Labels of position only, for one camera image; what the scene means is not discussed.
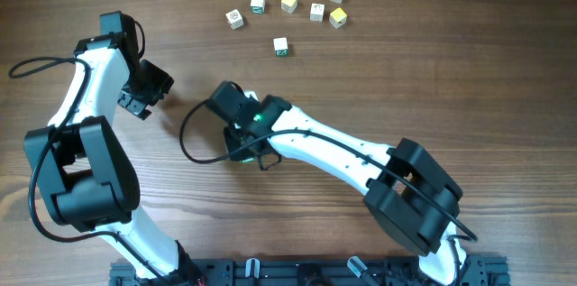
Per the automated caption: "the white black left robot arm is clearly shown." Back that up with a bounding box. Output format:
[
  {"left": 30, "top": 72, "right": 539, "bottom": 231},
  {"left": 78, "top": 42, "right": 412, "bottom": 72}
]
[{"left": 23, "top": 11, "right": 206, "bottom": 285}]

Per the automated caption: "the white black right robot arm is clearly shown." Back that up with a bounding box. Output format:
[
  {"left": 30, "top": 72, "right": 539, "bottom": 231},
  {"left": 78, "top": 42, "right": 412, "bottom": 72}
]
[{"left": 206, "top": 81, "right": 466, "bottom": 285}]

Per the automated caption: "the white block red side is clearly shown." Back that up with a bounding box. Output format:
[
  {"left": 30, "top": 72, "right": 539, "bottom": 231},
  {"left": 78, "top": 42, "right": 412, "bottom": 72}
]
[{"left": 309, "top": 3, "right": 325, "bottom": 22}]

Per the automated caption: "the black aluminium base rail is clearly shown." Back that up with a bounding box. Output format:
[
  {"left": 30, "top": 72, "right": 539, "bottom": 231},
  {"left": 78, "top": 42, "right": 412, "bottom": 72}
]
[{"left": 109, "top": 254, "right": 511, "bottom": 286}]

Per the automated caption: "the yellow top block red mark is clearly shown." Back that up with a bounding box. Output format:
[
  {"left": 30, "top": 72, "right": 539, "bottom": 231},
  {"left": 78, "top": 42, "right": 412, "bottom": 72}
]
[{"left": 329, "top": 7, "right": 347, "bottom": 29}]

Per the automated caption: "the white block green side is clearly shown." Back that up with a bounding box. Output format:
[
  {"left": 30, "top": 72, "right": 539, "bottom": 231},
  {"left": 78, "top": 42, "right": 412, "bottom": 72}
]
[{"left": 250, "top": 0, "right": 266, "bottom": 14}]

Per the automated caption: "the white block brown drawing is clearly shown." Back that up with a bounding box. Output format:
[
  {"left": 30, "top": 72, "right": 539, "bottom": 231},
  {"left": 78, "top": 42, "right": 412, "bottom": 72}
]
[{"left": 225, "top": 9, "right": 243, "bottom": 30}]

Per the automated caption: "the yellow top plain block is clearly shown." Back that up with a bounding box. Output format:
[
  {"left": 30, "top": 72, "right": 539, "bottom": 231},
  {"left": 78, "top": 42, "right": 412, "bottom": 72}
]
[{"left": 281, "top": 0, "right": 298, "bottom": 14}]

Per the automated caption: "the white block green Z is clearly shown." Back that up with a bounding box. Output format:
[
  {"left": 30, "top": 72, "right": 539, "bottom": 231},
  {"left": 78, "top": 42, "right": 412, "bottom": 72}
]
[{"left": 273, "top": 37, "right": 289, "bottom": 57}]

